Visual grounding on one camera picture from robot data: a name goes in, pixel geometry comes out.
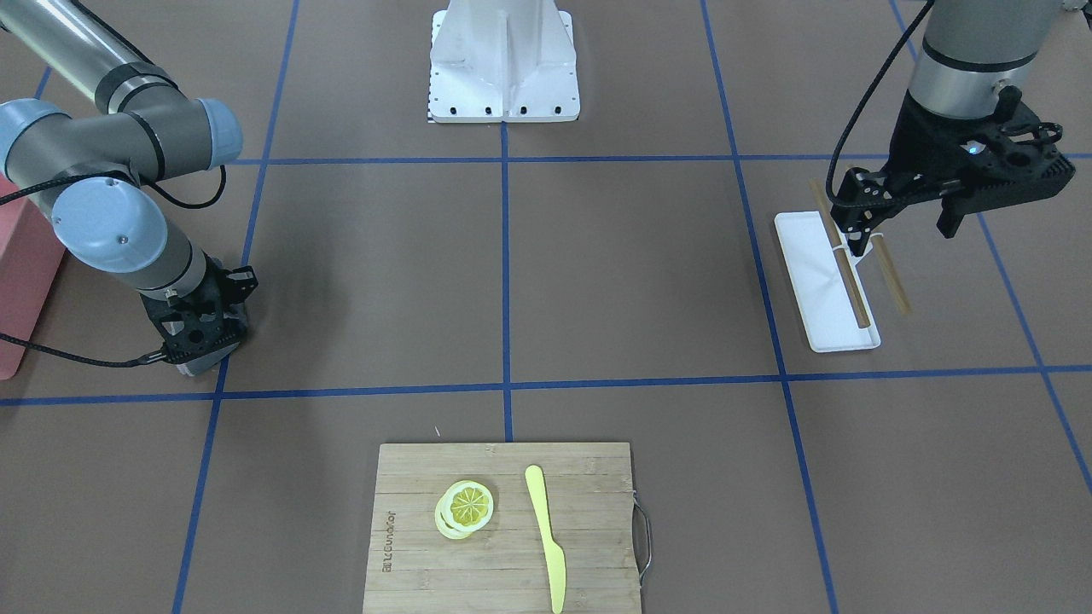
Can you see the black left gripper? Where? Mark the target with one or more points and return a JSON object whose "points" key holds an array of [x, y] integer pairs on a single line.
{"points": [[925, 147]]}

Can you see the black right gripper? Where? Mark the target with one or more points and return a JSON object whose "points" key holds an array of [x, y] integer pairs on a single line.
{"points": [[229, 300]]}

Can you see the wooden towel rack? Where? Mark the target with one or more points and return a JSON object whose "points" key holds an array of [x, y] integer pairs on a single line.
{"points": [[846, 263]]}

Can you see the yellow plastic knife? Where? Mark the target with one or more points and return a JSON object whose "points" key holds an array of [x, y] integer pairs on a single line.
{"points": [[553, 554]]}

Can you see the pink plastic bin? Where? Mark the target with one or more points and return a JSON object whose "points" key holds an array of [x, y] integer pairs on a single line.
{"points": [[30, 259]]}

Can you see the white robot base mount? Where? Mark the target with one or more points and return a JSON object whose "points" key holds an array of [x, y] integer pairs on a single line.
{"points": [[503, 61]]}

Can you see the grey and pink cloth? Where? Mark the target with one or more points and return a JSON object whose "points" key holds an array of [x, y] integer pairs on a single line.
{"points": [[236, 322]]}

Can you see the yellow lemon slice toy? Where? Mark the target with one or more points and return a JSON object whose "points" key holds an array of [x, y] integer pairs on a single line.
{"points": [[464, 508]]}

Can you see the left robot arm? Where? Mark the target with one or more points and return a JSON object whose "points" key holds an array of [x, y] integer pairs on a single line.
{"points": [[971, 49]]}

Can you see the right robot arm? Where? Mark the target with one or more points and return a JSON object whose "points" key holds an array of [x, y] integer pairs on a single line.
{"points": [[96, 180]]}

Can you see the bamboo cutting board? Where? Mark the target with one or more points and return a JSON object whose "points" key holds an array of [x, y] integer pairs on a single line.
{"points": [[501, 568]]}

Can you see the white rectangular tray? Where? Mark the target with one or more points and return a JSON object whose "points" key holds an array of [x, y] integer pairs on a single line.
{"points": [[819, 293]]}

